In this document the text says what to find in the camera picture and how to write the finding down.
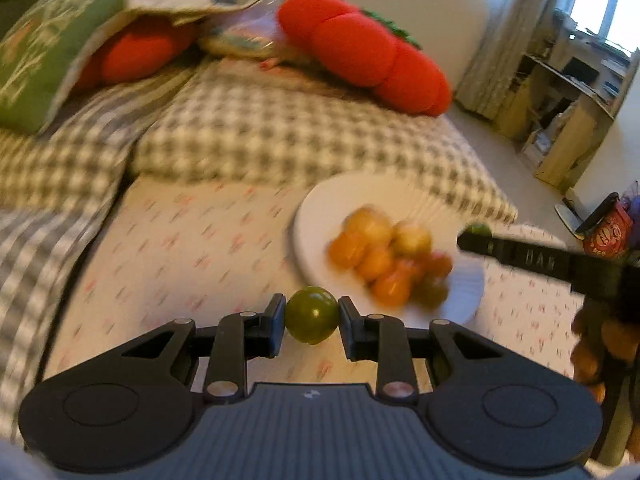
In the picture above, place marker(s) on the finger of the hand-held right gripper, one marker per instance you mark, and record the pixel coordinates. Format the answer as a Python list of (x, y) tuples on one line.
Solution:
[(530, 259)]

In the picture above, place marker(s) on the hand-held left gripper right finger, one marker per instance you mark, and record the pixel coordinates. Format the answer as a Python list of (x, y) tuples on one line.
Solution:
[(345, 327)]

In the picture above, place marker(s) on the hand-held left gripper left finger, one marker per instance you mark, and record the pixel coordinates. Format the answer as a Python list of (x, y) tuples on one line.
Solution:
[(279, 325)]

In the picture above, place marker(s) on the green tomato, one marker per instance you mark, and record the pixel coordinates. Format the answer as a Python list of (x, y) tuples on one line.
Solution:
[(431, 294), (310, 315), (477, 230)]

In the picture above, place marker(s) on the orange mandarin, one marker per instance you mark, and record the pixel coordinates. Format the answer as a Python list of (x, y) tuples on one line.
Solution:
[(377, 264), (391, 290)]

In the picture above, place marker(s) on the mandarin with stem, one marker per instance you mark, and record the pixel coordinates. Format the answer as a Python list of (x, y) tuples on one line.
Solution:
[(347, 250)]

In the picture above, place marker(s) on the red tomato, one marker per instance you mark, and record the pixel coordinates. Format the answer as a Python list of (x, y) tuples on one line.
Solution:
[(437, 265)]

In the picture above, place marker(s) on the white plate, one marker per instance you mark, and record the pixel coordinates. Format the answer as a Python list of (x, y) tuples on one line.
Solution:
[(320, 220)]

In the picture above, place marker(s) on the person's right hand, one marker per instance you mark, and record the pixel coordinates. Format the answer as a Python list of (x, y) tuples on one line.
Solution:
[(585, 360)]

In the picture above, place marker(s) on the white slipper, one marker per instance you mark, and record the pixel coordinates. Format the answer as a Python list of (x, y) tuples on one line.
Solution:
[(567, 217)]

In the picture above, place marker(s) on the yellow round fruit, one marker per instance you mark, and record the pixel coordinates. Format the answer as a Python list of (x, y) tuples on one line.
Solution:
[(412, 239), (367, 225)]

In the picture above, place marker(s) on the cherry print cloth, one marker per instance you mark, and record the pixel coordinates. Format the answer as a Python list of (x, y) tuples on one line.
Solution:
[(175, 270)]

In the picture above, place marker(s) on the wooden shelf unit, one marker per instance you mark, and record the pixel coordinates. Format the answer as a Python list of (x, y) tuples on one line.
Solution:
[(575, 125)]

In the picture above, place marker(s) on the grey checkered pillow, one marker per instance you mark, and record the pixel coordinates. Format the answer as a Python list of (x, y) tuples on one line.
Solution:
[(300, 125)]

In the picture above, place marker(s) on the grey patterned curtain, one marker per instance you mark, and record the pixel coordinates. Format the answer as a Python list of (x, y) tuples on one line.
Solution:
[(500, 45)]

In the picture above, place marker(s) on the window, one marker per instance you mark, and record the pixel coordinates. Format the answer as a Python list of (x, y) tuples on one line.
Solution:
[(590, 0)]

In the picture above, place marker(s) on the grey checkered blanket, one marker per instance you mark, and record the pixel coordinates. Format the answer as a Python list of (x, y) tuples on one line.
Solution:
[(50, 185)]

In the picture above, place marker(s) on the large red tomato cushion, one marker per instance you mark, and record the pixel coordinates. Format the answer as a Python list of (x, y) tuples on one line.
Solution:
[(360, 50)]

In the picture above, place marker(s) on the plastic bag with striped cloth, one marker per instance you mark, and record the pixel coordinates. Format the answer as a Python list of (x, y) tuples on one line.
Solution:
[(240, 35)]

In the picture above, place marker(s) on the small red cushion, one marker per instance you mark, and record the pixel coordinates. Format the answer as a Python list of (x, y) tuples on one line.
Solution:
[(140, 50)]

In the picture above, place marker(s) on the green leaf pattern pillow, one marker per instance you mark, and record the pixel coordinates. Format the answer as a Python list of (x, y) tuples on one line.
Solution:
[(45, 55)]

